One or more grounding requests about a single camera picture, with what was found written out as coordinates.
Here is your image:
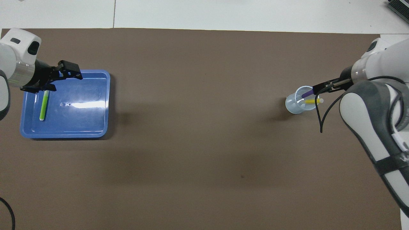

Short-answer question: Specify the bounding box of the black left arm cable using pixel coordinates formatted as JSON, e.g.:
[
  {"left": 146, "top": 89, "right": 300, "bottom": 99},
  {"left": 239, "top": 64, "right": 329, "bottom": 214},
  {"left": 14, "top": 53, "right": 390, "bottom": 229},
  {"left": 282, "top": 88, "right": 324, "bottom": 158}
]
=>
[{"left": 0, "top": 197, "right": 16, "bottom": 230}]

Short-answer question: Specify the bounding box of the brown table mat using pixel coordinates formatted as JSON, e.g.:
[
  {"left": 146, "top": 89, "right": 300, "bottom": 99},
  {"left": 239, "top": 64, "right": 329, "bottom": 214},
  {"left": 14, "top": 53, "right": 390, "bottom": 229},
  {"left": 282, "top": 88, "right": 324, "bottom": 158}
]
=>
[{"left": 0, "top": 28, "right": 402, "bottom": 230}]

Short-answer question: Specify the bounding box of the green pen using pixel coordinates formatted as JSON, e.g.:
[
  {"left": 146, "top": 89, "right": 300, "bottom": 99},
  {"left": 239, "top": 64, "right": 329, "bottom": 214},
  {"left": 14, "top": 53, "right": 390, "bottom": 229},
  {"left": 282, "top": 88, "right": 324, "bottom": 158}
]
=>
[{"left": 39, "top": 90, "right": 50, "bottom": 121}]

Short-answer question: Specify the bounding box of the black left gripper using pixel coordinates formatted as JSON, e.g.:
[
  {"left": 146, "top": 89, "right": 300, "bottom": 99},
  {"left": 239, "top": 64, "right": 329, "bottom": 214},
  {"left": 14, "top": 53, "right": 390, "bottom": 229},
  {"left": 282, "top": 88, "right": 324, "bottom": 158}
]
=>
[{"left": 20, "top": 60, "right": 83, "bottom": 94}]

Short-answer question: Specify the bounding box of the translucent plastic cup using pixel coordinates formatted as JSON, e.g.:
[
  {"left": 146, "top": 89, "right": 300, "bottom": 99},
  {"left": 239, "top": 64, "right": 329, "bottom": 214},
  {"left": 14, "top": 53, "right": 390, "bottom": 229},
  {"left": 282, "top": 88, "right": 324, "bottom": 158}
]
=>
[{"left": 285, "top": 86, "right": 320, "bottom": 115}]

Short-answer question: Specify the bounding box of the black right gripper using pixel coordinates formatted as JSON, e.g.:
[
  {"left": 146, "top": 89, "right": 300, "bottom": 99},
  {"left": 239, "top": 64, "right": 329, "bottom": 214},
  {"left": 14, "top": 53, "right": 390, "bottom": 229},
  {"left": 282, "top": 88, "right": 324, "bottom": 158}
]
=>
[{"left": 313, "top": 65, "right": 354, "bottom": 95}]

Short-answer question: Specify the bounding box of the dark grey device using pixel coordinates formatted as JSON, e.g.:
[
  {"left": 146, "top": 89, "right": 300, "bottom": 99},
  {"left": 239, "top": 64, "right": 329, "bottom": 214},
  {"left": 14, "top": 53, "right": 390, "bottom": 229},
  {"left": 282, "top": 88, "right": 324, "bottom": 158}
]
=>
[{"left": 387, "top": 0, "right": 409, "bottom": 20}]

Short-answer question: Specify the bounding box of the blue plastic tray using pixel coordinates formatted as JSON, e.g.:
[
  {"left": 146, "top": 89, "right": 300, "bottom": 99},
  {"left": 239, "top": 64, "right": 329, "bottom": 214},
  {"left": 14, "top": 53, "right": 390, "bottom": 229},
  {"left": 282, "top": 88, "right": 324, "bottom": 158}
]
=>
[{"left": 20, "top": 70, "right": 111, "bottom": 139}]

